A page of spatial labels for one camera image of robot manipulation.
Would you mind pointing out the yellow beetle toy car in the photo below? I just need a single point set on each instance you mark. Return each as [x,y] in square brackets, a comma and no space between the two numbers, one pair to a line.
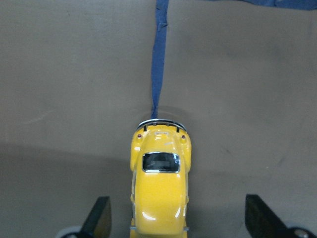
[160,161]

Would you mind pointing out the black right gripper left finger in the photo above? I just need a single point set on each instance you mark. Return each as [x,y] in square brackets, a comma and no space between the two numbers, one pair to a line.
[98,222]

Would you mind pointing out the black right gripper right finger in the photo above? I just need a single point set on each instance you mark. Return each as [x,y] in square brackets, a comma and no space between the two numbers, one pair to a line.
[262,222]

